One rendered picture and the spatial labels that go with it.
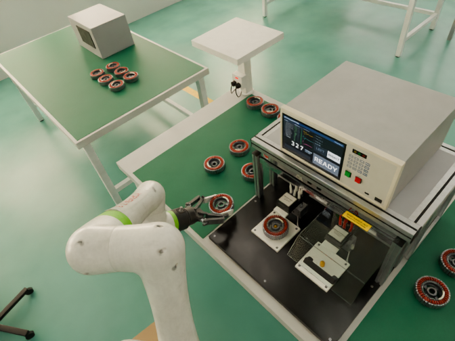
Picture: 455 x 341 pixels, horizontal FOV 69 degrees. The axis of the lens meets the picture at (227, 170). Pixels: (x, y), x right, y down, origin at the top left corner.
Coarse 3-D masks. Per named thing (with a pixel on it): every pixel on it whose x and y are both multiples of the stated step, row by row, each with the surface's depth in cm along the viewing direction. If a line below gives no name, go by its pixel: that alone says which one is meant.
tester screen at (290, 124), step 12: (288, 120) 117; (288, 132) 120; (300, 132) 115; (312, 132) 111; (288, 144) 124; (300, 144) 119; (312, 144) 114; (324, 144) 110; (336, 144) 106; (312, 156) 118; (324, 156) 113
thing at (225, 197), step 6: (216, 198) 150; (222, 198) 151; (228, 198) 149; (210, 204) 148; (216, 204) 151; (222, 204) 151; (228, 204) 147; (210, 210) 148; (216, 210) 146; (222, 210) 145
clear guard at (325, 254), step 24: (336, 216) 113; (360, 216) 111; (312, 240) 107; (336, 240) 106; (360, 240) 105; (384, 240) 104; (336, 264) 101; (360, 264) 100; (336, 288) 101; (360, 288) 97
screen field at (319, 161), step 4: (316, 156) 116; (320, 156) 115; (316, 160) 118; (320, 160) 116; (324, 160) 114; (316, 164) 119; (320, 164) 117; (324, 164) 116; (328, 164) 114; (332, 164) 112; (324, 168) 117; (328, 168) 115; (332, 168) 114; (336, 168) 112; (332, 172) 115; (336, 172) 113
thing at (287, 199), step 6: (288, 192) 143; (306, 192) 142; (282, 198) 138; (288, 198) 138; (294, 198) 138; (276, 204) 140; (282, 204) 137; (288, 204) 136; (294, 204) 137; (276, 210) 139; (282, 210) 139; (288, 210) 136; (282, 216) 137
